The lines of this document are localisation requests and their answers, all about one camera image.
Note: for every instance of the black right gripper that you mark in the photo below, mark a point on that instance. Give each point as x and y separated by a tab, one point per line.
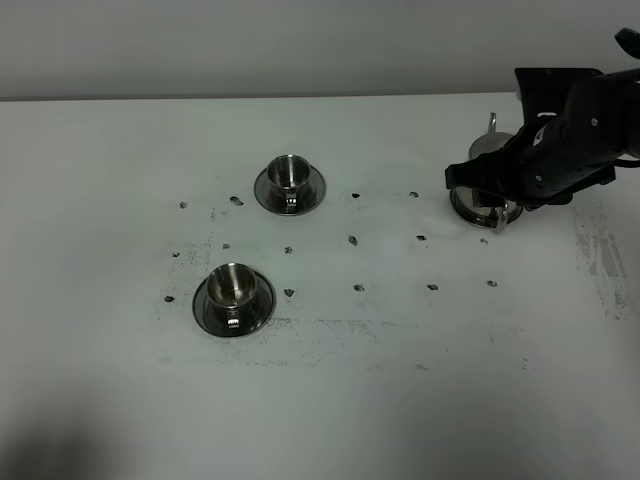
567	143

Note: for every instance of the stainless steel teapot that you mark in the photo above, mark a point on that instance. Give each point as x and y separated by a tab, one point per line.
492	140

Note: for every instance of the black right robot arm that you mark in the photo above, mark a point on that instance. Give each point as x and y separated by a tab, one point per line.
626	102

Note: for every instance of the steel saucer under teapot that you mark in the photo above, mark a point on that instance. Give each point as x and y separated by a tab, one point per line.
491	217

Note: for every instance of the far stainless steel teacup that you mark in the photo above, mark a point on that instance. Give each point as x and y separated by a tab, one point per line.
290	176

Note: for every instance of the stainless steel teacup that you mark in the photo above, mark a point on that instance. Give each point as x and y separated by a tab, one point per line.
232	292
290	176

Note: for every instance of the far stainless steel saucer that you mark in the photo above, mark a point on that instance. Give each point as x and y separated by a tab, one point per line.
266	195

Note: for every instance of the stainless steel saucer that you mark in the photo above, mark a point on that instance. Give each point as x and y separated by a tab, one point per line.
266	195
205	310

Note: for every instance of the near stainless steel saucer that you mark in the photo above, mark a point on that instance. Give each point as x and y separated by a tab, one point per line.
205	310

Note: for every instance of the near stainless steel teacup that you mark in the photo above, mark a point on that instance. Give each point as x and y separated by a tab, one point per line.
232	292

